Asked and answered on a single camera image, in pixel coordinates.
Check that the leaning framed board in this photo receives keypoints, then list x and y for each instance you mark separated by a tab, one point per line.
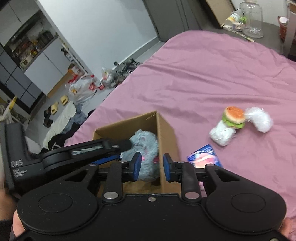
221	9

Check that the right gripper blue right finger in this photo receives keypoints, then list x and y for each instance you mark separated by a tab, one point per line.
183	173

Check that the person's left hand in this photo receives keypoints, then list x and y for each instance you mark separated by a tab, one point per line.
11	226

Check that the white rolled sock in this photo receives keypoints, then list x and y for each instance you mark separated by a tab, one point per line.
222	134

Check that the white fluffy bagged plush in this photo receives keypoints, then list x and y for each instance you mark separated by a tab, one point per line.
260	119

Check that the white towel on floor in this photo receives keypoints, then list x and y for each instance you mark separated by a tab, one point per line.
61	122

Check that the small clear plastic bag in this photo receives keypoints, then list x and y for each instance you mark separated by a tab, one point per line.
108	78

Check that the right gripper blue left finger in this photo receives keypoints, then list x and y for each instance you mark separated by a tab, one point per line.
119	173

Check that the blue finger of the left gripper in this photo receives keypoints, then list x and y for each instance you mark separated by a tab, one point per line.
108	159

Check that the white kitchen cabinet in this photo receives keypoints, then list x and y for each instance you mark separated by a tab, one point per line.
35	45

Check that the white plastic shopping bag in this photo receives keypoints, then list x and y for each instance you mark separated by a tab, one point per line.
83	89

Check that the pink bed sheet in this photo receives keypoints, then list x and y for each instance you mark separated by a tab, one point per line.
191	79

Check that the burger plush toy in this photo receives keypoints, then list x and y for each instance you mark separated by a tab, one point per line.
233	117

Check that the cardboard box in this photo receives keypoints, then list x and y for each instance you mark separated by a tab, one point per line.
155	123

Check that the grey-blue furry plush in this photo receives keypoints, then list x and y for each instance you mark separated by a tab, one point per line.
147	144

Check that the clear plastic water jug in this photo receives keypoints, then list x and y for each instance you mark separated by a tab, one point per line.
252	18

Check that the red-label water bottle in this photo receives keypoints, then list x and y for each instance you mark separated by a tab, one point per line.
96	83

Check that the person's right hand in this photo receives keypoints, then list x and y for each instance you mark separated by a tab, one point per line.
287	228

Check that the grey sneakers pair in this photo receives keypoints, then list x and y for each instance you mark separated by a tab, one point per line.
128	67

